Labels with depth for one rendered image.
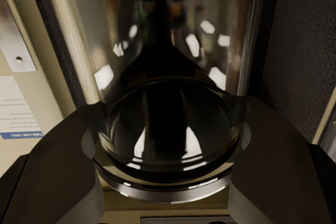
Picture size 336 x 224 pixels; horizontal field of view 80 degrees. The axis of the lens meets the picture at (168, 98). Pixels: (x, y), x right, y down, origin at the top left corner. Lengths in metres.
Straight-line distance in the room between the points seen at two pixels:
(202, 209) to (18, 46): 0.25
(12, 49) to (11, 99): 0.69
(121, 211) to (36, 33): 0.22
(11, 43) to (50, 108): 0.07
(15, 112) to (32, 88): 0.71
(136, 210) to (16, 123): 0.75
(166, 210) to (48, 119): 0.17
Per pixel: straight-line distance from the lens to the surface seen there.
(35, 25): 0.23
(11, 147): 1.08
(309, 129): 0.26
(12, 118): 0.96
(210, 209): 0.28
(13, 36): 0.21
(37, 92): 0.23
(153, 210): 0.28
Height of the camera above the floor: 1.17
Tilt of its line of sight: 32 degrees up
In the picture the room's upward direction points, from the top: 175 degrees clockwise
